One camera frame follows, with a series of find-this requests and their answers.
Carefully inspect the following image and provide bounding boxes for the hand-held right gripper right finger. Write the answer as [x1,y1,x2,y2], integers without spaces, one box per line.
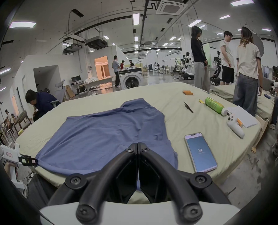
[138,142,231,223]

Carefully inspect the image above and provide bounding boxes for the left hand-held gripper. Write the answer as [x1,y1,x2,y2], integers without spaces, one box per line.
[0,143,39,198]

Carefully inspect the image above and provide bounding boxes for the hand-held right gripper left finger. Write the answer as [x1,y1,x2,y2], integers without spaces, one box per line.
[48,143,138,223]

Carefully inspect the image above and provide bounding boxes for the blue shirt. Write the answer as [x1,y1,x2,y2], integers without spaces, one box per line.
[35,98,178,176]

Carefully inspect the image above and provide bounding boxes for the person's left hand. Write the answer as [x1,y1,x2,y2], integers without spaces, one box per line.
[4,161,19,181]

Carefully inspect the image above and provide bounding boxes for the person's legs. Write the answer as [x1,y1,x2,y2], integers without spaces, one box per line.
[28,172,58,210]

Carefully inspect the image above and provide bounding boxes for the smartphone with blue screen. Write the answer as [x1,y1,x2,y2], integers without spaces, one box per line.
[184,132,218,173]

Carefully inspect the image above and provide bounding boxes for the group of people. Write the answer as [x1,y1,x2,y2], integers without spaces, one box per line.
[120,59,135,70]
[0,109,16,140]

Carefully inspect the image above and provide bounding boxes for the bed with pale green sheet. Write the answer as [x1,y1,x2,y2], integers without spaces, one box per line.
[14,82,263,204]
[211,83,276,122]

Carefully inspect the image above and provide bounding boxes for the grey office chair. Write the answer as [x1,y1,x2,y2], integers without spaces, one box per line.
[49,79,67,107]

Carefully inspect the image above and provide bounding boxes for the black tweezers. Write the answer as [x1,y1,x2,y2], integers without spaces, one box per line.
[183,101,194,113]

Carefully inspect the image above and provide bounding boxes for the white hand controller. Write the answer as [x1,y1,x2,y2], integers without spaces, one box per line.
[226,113,245,139]

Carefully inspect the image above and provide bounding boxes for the green plastic bottle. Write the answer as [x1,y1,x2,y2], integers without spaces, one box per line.
[204,97,229,116]

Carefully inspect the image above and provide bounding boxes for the desk with monitor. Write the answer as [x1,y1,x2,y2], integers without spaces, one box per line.
[71,75,88,94]

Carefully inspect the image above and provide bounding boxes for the white notebook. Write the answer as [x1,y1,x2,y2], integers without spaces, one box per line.
[225,105,258,128]

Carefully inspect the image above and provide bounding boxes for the long table with cloths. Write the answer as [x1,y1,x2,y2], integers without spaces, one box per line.
[83,76,114,92]

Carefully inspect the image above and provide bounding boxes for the white washing machine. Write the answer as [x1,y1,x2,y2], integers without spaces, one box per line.
[119,68,143,89]

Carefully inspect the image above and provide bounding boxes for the row of robots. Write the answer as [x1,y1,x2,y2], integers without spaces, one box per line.
[173,52,196,81]

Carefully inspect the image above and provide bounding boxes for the black robot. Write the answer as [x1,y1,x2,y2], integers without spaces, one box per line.
[210,51,223,86]

